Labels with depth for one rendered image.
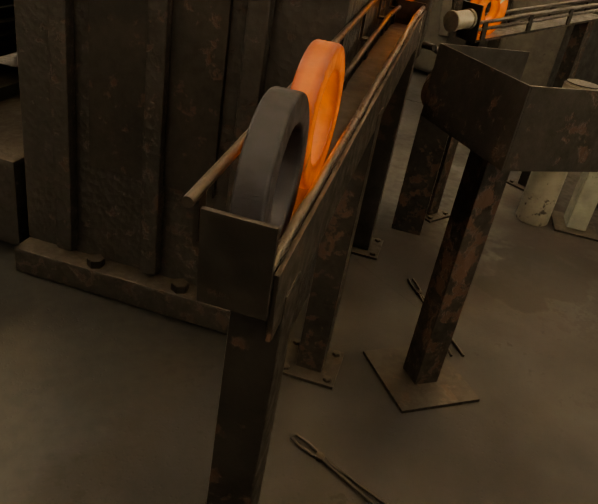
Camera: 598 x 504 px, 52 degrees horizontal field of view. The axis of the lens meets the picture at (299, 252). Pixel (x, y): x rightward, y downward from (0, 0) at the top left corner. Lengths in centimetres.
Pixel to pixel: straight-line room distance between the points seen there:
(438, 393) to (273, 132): 99
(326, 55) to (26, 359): 94
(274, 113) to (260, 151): 4
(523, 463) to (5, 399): 102
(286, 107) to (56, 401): 89
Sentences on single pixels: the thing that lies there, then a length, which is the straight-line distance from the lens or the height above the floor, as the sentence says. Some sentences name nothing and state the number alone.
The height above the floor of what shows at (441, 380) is 1.
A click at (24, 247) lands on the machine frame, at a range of 166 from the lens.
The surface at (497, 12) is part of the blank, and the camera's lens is 215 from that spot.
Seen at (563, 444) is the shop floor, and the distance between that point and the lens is 148.
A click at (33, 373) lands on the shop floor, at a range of 138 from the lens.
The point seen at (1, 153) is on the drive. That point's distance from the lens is 172.
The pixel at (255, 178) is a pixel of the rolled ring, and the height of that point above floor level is 69.
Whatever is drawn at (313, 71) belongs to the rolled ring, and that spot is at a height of 74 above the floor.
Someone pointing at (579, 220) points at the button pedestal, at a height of 5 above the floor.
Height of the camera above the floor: 91
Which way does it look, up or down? 29 degrees down
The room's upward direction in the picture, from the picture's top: 10 degrees clockwise
